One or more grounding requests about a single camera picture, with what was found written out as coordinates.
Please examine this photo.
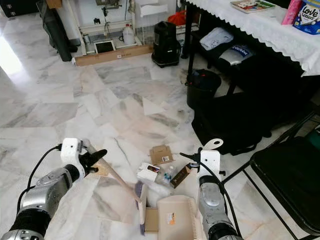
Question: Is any cream long-handled dustpan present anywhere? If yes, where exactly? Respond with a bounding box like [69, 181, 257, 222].
[157, 138, 225, 240]

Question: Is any cream broom with dark bristles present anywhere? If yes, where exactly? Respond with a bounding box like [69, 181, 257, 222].
[81, 139, 149, 235]

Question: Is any dark brown packet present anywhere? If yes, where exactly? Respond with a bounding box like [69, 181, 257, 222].
[170, 164, 192, 189]

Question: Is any clear plastic bottle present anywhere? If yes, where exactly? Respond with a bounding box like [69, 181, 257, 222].
[160, 166, 176, 185]

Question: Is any white crumpled paper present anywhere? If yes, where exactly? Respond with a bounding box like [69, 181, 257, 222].
[145, 182, 169, 206]

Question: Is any large black bag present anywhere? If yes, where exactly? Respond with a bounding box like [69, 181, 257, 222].
[191, 95, 307, 155]

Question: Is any black bucket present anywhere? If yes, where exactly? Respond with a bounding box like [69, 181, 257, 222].
[186, 69, 223, 109]

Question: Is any flat brown cardboard piece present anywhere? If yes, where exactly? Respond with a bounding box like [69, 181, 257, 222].
[145, 207, 160, 233]

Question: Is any black folding chair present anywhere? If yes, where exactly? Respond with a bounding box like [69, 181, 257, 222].
[222, 112, 320, 239]

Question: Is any long brown cardboard box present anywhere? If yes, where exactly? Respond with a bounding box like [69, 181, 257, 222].
[74, 44, 155, 68]

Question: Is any white framed tablet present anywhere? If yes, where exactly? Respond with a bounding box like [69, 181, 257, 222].
[94, 40, 117, 55]

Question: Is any silver bag with blue logo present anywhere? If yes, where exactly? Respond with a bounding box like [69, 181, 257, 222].
[219, 45, 256, 67]

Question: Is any pale blue soft bag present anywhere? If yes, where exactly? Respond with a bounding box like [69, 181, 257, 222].
[200, 27, 235, 52]

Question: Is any white plastic jug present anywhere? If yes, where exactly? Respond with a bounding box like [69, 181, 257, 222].
[122, 23, 136, 46]

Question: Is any tall black case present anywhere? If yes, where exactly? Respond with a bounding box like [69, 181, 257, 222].
[37, 0, 81, 63]

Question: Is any red bag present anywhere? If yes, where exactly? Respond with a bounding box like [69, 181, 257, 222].
[167, 10, 189, 26]

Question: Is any table with white lace cloth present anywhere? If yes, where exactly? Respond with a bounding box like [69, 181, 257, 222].
[182, 0, 320, 77]

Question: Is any white shelf rack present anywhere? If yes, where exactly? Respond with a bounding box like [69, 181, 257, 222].
[67, 0, 185, 52]

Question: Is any colourful book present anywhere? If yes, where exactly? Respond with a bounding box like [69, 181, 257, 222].
[230, 0, 277, 14]

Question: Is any black low cabinet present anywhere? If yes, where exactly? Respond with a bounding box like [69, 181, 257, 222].
[0, 0, 41, 19]

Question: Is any pink package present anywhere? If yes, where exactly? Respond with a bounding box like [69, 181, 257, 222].
[282, 0, 304, 26]

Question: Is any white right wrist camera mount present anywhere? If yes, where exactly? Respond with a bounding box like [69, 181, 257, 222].
[200, 150, 222, 179]

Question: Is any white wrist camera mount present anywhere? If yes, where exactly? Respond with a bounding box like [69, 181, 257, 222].
[200, 150, 222, 179]
[61, 138, 86, 179]

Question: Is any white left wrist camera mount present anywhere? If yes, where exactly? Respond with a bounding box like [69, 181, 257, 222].
[61, 138, 86, 179]

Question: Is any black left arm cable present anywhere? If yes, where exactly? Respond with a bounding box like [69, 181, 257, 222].
[17, 144, 63, 216]

